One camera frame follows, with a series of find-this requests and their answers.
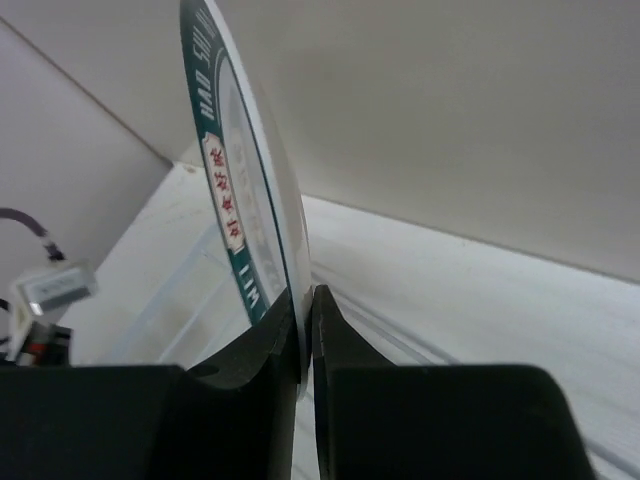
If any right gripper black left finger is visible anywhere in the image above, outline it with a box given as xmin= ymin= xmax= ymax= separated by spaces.
xmin=1 ymin=294 xmax=300 ymax=479

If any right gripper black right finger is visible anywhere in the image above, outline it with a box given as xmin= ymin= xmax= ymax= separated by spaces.
xmin=311 ymin=285 xmax=595 ymax=479

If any dark rimmed back plate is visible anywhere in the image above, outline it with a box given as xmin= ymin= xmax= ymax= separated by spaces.
xmin=179 ymin=1 xmax=313 ymax=394

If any white wire dish rack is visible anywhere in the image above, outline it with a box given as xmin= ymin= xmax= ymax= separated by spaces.
xmin=96 ymin=227 xmax=456 ymax=367

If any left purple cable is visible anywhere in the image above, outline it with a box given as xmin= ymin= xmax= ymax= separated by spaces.
xmin=0 ymin=207 xmax=66 ymax=261

